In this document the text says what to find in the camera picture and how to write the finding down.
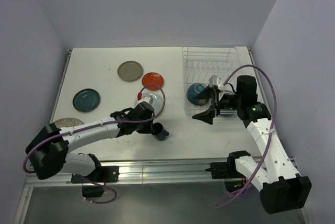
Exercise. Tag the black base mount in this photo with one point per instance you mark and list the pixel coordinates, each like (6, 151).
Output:
(95, 184)
(223, 170)

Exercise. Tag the dark blue mug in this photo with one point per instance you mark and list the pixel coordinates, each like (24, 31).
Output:
(159, 132)

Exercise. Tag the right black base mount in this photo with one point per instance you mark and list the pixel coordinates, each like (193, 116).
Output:
(223, 170)

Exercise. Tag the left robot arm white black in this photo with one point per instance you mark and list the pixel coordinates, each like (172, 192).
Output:
(51, 150)

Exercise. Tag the aluminium rail frame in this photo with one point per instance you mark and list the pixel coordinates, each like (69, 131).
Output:
(163, 181)

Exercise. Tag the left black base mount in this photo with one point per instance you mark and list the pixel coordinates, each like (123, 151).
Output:
(95, 184)

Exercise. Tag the light blue scalloped plate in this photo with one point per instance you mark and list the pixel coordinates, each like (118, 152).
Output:
(157, 103)

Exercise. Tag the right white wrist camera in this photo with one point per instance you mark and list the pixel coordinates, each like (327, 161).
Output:
(216, 83)

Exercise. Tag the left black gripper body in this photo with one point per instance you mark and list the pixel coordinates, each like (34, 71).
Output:
(146, 128)

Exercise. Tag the white wire dish rack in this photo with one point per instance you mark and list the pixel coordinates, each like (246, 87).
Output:
(200, 63)

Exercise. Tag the grey round plate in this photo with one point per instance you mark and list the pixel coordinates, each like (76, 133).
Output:
(130, 71)

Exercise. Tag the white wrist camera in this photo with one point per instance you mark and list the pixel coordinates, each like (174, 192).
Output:
(145, 97)
(216, 83)

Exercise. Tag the blue ceramic bowl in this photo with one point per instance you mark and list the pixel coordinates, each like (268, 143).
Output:
(227, 104)

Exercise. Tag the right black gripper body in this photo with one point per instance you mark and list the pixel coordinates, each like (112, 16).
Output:
(237, 98)

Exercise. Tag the orange saucer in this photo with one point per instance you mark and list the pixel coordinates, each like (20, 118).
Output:
(152, 81)

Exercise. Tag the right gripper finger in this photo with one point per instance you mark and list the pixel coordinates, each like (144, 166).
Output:
(206, 116)
(210, 92)

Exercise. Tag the teal dark saucer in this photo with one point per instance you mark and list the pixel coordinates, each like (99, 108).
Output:
(86, 100)

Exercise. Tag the beige interior dark bowl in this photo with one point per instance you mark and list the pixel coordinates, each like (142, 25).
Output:
(193, 91)

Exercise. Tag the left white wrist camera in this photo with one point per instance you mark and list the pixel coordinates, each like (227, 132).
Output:
(145, 97)

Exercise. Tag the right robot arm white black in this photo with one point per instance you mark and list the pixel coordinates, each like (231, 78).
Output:
(278, 181)

